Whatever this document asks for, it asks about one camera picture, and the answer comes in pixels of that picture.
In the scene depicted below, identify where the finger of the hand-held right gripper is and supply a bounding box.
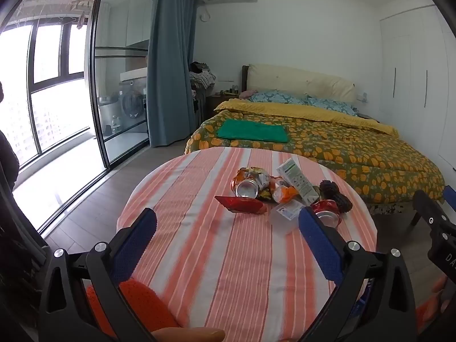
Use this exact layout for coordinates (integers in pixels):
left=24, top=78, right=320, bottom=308
left=412, top=190, right=451, bottom=239
left=443, top=184, right=456, bottom=209

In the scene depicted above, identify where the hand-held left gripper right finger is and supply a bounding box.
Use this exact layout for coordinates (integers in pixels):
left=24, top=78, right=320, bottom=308
left=298, top=206, right=417, bottom=342

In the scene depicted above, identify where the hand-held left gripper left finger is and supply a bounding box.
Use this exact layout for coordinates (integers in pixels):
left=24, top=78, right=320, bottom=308
left=38, top=207, right=158, bottom=342

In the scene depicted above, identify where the crushed red soda can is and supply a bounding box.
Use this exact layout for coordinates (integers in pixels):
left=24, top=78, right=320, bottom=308
left=310, top=199, right=343, bottom=228

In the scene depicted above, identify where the clear plastic container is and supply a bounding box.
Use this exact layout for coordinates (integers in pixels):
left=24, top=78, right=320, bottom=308
left=269, top=199, right=305, bottom=235

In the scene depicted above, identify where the dark rope bundle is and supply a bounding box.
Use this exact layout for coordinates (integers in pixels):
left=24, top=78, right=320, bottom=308
left=318, top=180, right=353, bottom=214

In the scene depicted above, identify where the orange plastic wrapper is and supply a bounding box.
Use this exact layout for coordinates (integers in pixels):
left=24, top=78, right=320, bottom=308
left=272, top=182, right=299, bottom=204

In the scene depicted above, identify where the white green carton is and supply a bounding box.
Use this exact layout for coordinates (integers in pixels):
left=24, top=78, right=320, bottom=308
left=277, top=158, right=320, bottom=206

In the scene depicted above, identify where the red wrapper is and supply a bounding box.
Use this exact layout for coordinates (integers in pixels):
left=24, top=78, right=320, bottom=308
left=214, top=195, right=267, bottom=215

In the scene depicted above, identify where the silver snack wrapper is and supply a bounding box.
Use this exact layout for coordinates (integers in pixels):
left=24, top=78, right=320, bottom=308
left=249, top=167, right=276, bottom=193

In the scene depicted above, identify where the crushed orange soda can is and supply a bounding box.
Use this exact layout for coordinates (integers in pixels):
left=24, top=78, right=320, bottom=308
left=231, top=168, right=260, bottom=199

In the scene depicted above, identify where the person's left hand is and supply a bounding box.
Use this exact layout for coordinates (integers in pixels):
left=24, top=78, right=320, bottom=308
left=150, top=328, right=226, bottom=342

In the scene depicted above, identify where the leaf print bed skirt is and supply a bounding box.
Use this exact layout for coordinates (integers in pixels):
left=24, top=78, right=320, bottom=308
left=367, top=201, right=416, bottom=215

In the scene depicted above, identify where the round table, striped cloth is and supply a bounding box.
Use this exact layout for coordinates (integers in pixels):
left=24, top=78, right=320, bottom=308
left=117, top=146, right=378, bottom=342

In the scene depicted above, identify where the white wardrobe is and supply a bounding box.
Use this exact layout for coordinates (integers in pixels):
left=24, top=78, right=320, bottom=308
left=379, top=0, right=456, bottom=172

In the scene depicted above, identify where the green folded cloth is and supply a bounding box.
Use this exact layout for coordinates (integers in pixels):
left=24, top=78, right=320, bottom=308
left=217, top=119, right=288, bottom=144

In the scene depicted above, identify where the grey washing machine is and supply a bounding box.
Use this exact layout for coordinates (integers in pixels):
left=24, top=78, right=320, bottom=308
left=119, top=80, right=148, bottom=132

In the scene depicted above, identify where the yellow blanket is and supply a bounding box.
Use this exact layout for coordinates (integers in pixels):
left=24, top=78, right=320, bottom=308
left=214, top=99, right=400, bottom=138

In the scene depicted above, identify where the blue floral pillow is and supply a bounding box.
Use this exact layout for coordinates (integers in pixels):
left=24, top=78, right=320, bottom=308
left=308, top=97, right=357, bottom=116
left=249, top=91, right=309, bottom=105

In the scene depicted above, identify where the dark cloth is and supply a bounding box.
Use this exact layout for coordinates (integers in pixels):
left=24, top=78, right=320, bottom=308
left=0, top=80, right=20, bottom=195

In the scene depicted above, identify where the cream headboard cushion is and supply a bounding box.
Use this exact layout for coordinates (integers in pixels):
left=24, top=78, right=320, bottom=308
left=248, top=64, right=356, bottom=102

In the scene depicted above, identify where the pile of clothes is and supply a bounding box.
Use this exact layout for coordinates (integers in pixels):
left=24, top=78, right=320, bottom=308
left=188, top=62, right=217, bottom=89

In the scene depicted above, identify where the bed with floral cover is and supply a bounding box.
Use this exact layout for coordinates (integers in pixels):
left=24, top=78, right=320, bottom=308
left=241, top=65, right=446, bottom=226

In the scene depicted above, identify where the blue grey curtain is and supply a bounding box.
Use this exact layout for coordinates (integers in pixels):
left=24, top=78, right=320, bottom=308
left=147, top=0, right=199, bottom=148

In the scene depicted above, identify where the large black framed window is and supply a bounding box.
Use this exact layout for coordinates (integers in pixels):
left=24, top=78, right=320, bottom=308
left=0, top=18, right=91, bottom=172

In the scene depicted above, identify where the glass sliding door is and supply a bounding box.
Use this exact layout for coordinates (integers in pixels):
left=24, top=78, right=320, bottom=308
left=85, top=0, right=155, bottom=172

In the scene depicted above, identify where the ceiling drying rack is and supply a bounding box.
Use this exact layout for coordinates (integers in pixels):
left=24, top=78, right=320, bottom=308
left=21, top=0, right=97, bottom=29

